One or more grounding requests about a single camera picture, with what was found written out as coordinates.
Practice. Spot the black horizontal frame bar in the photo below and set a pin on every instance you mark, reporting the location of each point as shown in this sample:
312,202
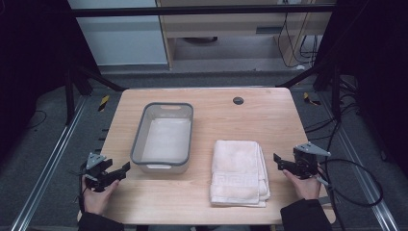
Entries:
192,11

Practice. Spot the black frame stand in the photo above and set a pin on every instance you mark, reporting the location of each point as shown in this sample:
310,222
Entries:
96,78
335,96

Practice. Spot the folded white towel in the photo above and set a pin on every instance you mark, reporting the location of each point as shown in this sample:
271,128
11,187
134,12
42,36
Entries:
237,173

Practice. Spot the person's right hand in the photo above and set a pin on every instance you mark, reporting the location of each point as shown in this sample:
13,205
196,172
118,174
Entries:
304,187

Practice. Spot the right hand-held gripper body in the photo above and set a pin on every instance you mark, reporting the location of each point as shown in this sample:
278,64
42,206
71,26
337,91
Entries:
306,160

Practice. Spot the metal floor rail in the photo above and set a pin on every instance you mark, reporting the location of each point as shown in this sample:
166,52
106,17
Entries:
48,166
362,179

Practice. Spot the person's left hand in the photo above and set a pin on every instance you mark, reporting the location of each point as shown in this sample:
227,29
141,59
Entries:
96,199

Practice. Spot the dark curtain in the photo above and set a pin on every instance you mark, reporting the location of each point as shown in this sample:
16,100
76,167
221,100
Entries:
378,64
32,64

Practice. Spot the yellow black tape marker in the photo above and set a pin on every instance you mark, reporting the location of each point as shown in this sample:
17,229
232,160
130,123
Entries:
309,99
103,103

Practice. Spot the white cabinet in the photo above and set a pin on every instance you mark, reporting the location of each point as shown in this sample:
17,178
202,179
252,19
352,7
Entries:
122,41

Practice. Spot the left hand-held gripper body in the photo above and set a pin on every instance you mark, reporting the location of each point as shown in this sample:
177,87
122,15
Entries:
95,160

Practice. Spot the grey plastic basin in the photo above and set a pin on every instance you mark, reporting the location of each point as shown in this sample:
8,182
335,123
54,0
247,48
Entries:
163,138

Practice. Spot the light wooden desk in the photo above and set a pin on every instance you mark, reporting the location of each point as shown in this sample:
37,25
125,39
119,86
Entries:
224,24

